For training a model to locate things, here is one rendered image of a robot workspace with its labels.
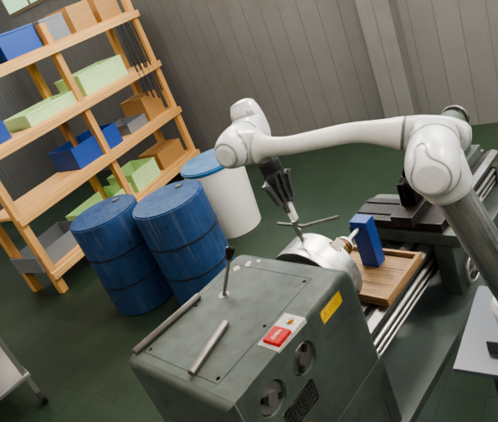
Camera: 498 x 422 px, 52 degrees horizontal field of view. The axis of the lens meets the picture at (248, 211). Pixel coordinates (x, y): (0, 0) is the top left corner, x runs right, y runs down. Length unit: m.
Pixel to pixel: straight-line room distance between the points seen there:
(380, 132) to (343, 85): 4.24
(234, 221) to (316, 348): 3.26
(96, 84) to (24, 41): 0.88
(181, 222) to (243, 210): 1.16
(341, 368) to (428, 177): 0.67
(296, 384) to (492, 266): 0.63
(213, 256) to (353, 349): 2.30
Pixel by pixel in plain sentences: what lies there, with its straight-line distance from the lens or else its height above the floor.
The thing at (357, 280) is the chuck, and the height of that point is 1.07.
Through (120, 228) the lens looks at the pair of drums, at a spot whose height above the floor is 0.77.
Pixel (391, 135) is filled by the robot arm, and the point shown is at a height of 1.59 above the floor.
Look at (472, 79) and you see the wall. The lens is 5.39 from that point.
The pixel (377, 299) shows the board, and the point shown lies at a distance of 2.03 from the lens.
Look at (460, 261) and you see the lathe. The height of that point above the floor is 0.76.
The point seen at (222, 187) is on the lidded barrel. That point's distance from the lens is 4.55.
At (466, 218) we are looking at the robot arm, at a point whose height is 1.39.
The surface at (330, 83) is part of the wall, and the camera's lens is 5.82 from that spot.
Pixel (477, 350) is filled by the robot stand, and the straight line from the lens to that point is 1.98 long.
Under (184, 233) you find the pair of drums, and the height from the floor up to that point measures 0.66.
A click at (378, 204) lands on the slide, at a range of 2.48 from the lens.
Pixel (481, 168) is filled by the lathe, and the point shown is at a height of 0.86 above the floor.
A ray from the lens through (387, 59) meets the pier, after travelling 5.28.
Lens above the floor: 2.16
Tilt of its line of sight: 25 degrees down
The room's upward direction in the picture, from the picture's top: 23 degrees counter-clockwise
